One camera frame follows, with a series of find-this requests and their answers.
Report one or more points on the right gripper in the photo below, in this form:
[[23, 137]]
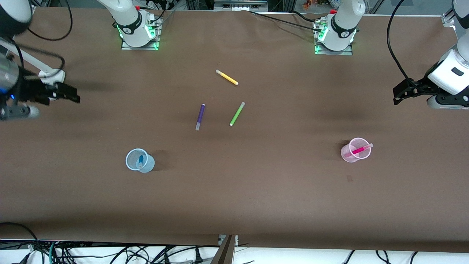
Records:
[[30, 92]]

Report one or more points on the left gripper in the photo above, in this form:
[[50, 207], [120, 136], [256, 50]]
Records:
[[418, 88]]

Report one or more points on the pink marker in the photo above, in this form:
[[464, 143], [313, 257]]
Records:
[[359, 150]]

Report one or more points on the blue marker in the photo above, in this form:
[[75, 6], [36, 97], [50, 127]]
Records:
[[140, 160]]

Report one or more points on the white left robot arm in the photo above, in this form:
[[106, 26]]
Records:
[[462, 47]]

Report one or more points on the white desk lamp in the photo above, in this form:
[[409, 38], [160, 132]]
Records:
[[55, 75]]

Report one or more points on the aluminium corner profile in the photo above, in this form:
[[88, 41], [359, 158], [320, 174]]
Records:
[[449, 19]]

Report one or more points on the pink plastic cup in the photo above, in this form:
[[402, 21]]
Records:
[[347, 156]]

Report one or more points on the blue plastic cup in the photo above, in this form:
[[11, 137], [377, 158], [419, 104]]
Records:
[[148, 165]]

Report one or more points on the orange object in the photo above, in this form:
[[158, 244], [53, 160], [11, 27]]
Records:
[[309, 4]]

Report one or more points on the purple marker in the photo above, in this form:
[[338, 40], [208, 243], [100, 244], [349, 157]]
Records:
[[200, 115]]

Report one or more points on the yellow marker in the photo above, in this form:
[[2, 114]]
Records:
[[227, 77]]

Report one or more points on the green marker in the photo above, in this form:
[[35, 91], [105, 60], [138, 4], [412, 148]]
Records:
[[237, 114]]

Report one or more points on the brown table cloth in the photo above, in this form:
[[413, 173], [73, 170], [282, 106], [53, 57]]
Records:
[[234, 190]]

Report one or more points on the black power plug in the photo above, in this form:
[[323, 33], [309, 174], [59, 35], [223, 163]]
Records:
[[198, 256]]

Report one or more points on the dark table leg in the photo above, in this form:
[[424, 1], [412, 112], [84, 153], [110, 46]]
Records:
[[225, 253]]

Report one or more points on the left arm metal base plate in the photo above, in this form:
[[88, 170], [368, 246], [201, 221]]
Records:
[[337, 52]]

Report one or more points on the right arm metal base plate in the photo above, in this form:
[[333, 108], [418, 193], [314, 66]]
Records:
[[139, 48]]

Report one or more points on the silver aluminium frame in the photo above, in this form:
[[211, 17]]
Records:
[[240, 4]]

